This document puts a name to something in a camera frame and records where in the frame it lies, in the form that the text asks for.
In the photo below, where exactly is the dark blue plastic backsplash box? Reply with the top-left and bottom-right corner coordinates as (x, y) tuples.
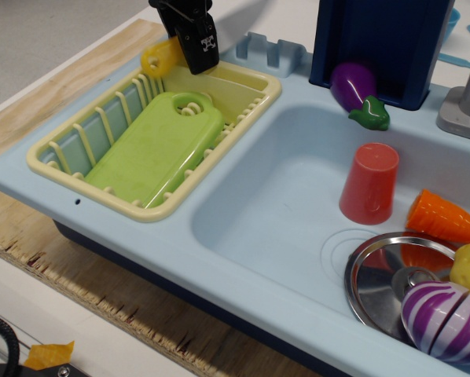
(310, 0), (454, 111)

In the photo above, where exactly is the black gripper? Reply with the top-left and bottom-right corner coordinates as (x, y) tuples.
(148, 0), (219, 75)

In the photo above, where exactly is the purple toy eggplant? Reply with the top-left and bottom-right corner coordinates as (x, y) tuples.
(330, 61), (390, 131)

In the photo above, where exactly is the silver metal pot lid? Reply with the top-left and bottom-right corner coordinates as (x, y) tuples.
(344, 232), (457, 345)

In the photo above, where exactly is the black cable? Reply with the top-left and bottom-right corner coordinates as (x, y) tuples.
(0, 313), (21, 377)

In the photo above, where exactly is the yellow tape piece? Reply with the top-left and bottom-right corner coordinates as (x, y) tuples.
(23, 341), (75, 371)

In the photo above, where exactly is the light blue plastic utensil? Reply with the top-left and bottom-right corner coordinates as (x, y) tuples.
(438, 24), (470, 68)

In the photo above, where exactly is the red plastic cup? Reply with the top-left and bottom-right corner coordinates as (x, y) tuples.
(339, 142), (399, 225)

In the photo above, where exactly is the light blue plastic spoon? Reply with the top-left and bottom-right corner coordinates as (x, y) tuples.
(443, 8), (461, 42)

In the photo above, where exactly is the light blue toy sink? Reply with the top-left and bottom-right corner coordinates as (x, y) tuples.
(0, 31), (470, 377)

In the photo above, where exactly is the green plastic cutting board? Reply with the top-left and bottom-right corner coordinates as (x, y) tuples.
(86, 92), (224, 209)

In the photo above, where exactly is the black bracket with screw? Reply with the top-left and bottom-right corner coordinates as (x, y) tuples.
(0, 364), (87, 377)

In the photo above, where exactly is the orange toy carrot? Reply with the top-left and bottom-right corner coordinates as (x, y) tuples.
(406, 189), (470, 243)

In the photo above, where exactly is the cream plastic dish rack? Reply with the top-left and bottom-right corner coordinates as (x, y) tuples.
(26, 62), (281, 222)

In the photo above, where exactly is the purple striped toy onion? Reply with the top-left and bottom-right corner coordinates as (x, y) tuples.
(401, 281), (470, 365)

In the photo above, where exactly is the yellow handled white toy knife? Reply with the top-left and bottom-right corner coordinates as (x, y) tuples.
(140, 36), (183, 78)

